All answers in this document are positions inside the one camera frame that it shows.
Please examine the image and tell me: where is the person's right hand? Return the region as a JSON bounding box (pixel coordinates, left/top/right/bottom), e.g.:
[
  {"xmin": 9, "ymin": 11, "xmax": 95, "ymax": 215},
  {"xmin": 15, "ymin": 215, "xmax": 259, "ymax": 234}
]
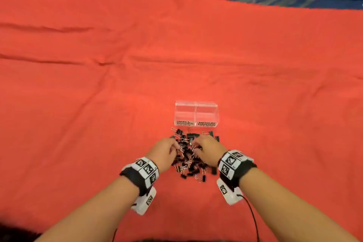
[{"xmin": 192, "ymin": 134, "xmax": 228, "ymax": 169}]

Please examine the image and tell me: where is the person's left hand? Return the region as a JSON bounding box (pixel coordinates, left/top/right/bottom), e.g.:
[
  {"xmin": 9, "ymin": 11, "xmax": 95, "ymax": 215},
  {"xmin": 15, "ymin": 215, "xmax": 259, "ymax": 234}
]
[{"xmin": 145, "ymin": 138, "xmax": 181, "ymax": 174}]

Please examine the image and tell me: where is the pile of black binder clips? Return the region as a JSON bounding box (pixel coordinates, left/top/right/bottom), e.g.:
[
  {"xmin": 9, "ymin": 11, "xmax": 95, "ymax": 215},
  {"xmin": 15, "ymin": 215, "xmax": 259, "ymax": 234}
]
[{"xmin": 169, "ymin": 127, "xmax": 220, "ymax": 183}]

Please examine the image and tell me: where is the clear two-compartment plastic box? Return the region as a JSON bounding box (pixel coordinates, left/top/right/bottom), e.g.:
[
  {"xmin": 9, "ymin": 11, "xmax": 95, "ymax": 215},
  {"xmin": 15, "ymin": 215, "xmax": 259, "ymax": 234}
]
[{"xmin": 174, "ymin": 100, "xmax": 220, "ymax": 128}]

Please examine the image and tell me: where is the person's left forearm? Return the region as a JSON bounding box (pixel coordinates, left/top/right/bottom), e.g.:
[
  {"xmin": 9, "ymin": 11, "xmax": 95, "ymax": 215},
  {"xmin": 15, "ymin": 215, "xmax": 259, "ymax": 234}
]
[{"xmin": 34, "ymin": 176, "xmax": 140, "ymax": 242}]

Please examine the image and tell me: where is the person's right forearm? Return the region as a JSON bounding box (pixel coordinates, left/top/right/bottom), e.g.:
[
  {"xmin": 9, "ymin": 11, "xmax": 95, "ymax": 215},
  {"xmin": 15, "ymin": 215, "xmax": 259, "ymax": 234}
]
[{"xmin": 239, "ymin": 167, "xmax": 361, "ymax": 242}]

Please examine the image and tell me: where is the black wristband with marker tags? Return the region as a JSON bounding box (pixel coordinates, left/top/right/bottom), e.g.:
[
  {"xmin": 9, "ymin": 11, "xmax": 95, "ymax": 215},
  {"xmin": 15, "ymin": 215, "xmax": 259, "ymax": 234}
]
[
  {"xmin": 119, "ymin": 157, "xmax": 160, "ymax": 197},
  {"xmin": 217, "ymin": 150, "xmax": 258, "ymax": 192}
]

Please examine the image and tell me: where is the red tablecloth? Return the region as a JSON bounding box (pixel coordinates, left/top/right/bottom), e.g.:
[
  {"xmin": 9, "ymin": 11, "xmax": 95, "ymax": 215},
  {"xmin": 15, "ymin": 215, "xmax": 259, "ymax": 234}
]
[{"xmin": 0, "ymin": 0, "xmax": 363, "ymax": 242}]

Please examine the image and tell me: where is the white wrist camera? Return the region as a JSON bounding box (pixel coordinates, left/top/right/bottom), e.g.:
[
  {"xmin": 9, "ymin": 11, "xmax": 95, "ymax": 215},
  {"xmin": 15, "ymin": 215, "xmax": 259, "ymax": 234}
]
[
  {"xmin": 131, "ymin": 186, "xmax": 157, "ymax": 216},
  {"xmin": 216, "ymin": 178, "xmax": 244, "ymax": 206}
]

